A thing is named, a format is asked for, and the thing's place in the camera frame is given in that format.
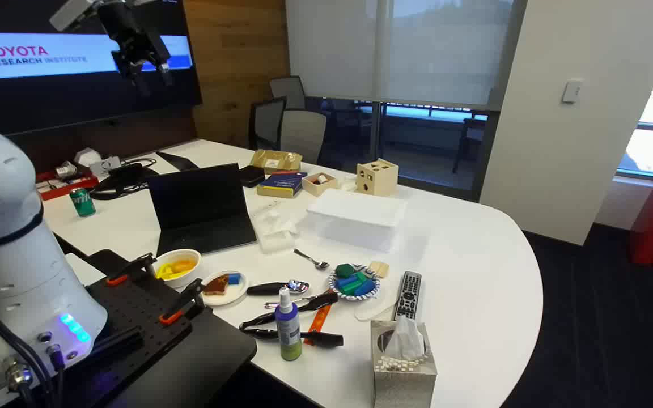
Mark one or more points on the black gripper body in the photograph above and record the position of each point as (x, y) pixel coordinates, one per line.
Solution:
(134, 40)

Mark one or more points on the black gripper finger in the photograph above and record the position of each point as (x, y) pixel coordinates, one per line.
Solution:
(166, 76)
(142, 86)

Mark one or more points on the silver spoon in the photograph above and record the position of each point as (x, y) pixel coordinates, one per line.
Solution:
(322, 266)

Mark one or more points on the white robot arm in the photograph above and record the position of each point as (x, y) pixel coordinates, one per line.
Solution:
(49, 321)

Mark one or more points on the yellow-filled white bowl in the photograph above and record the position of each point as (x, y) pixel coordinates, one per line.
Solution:
(178, 263)

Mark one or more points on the blue patterned bowl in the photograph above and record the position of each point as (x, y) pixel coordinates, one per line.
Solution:
(355, 297)

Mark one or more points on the blue blocks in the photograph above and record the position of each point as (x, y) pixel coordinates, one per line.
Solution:
(353, 279)

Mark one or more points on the green can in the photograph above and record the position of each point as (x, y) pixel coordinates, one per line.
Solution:
(82, 203)

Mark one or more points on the red tray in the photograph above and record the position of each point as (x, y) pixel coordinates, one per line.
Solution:
(51, 188)

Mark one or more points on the black laptop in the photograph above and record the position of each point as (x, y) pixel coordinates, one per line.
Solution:
(203, 210)

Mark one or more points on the cardboard box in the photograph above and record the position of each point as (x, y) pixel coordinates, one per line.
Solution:
(277, 163)

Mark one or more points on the grey office chair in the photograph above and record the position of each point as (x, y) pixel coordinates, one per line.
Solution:
(304, 132)

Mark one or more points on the blue book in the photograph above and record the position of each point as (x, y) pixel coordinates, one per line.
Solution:
(279, 184)

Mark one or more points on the small wooden box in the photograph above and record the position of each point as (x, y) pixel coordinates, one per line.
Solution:
(315, 184)

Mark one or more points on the crumpled white plastic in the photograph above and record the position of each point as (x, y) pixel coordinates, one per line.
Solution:
(277, 226)

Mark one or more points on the black orange clamp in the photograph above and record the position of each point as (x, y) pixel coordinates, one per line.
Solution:
(142, 263)
(184, 297)

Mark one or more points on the small white plate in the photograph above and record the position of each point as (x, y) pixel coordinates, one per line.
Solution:
(226, 288)

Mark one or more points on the clear plastic container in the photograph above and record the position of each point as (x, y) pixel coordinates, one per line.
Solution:
(355, 219)

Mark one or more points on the wooden shape sorter cube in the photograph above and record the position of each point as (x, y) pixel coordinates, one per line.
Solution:
(378, 178)

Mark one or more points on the black mounting board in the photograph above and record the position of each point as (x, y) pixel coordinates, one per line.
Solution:
(142, 363)

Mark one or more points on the small wooden tile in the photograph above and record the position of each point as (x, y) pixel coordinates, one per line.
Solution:
(380, 268)

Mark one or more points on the grey remote control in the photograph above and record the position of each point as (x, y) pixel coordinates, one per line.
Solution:
(410, 295)

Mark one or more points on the grey tissue box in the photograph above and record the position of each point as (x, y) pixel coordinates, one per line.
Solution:
(403, 363)

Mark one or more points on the wall television screen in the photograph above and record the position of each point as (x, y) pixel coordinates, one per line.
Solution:
(57, 67)

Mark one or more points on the orange handled tool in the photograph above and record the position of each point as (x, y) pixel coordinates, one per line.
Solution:
(319, 324)

